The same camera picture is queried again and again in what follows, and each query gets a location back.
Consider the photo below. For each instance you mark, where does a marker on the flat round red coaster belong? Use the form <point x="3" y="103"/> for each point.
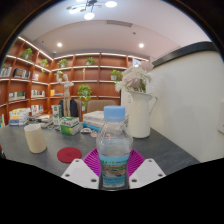
<point x="69" y="155"/>

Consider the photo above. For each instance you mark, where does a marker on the cream cup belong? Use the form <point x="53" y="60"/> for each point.
<point x="35" y="140"/>

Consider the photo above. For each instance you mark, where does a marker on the flat green-white box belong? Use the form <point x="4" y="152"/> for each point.
<point x="71" y="126"/>

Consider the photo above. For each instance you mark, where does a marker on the dark chair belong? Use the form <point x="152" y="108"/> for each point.
<point x="73" y="107"/>

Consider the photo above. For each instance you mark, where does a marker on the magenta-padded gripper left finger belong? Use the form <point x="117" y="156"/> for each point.
<point x="78" y="173"/>

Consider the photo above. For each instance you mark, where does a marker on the white book stack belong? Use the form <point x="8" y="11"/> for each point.
<point x="93" y="120"/>

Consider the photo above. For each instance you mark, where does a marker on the pale pink flower bouquet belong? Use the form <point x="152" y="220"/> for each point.
<point x="133" y="78"/>

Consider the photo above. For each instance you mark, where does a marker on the white pitcher vase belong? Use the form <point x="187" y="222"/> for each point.
<point x="139" y="115"/>

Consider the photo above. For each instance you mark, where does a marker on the clear blue-capped water bottle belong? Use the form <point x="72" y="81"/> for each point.
<point x="114" y="143"/>

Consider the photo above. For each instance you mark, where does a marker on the ceiling air vent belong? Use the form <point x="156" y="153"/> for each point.
<point x="119" y="23"/>

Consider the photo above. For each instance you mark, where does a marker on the small round sticker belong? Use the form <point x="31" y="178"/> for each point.
<point x="85" y="130"/>
<point x="93" y="133"/>

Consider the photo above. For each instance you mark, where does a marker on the wooden shelf unit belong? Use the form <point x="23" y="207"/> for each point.
<point x="33" y="90"/>

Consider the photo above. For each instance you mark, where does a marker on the beige chair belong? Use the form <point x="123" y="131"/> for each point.
<point x="100" y="106"/>

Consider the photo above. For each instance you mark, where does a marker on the round recessed ceiling light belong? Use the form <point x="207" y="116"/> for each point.
<point x="141" y="45"/>
<point x="59" y="44"/>

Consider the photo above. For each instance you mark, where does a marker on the dark magazine stack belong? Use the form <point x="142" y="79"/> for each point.
<point x="41" y="120"/>

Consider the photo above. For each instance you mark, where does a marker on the colourful book stack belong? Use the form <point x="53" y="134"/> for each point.
<point x="19" y="117"/>

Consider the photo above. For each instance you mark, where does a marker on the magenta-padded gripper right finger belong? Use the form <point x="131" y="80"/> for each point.
<point x="146" y="173"/>

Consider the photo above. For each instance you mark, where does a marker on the tall green-white carton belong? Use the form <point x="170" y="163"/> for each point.
<point x="56" y="115"/>

